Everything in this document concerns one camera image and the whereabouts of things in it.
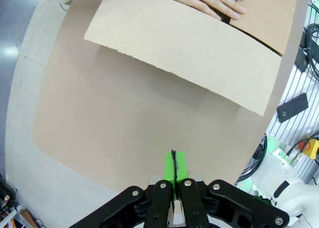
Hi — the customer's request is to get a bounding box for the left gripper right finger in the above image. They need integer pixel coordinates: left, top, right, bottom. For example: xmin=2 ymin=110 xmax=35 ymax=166
xmin=174 ymin=150 xmax=290 ymax=228

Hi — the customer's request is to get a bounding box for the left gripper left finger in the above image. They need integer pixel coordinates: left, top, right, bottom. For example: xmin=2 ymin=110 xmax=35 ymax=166
xmin=67 ymin=150 xmax=177 ymax=228

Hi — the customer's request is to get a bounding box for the brown cardboard box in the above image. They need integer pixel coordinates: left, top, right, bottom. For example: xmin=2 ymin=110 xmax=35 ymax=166
xmin=83 ymin=0 xmax=300 ymax=117

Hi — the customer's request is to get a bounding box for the yellow emergency stop button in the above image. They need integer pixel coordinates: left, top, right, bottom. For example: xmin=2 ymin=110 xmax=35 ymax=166
xmin=298 ymin=135 xmax=319 ymax=161

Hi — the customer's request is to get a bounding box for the black rectangular block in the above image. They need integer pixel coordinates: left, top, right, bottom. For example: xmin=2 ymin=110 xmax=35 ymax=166
xmin=277 ymin=93 xmax=309 ymax=123

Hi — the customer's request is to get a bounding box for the black narrow bracket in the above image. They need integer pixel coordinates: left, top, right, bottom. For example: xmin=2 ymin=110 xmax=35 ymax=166
xmin=296 ymin=31 xmax=309 ymax=72

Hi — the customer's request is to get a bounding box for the black cable bundle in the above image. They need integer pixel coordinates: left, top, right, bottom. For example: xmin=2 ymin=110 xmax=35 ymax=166
xmin=305 ymin=23 xmax=319 ymax=79

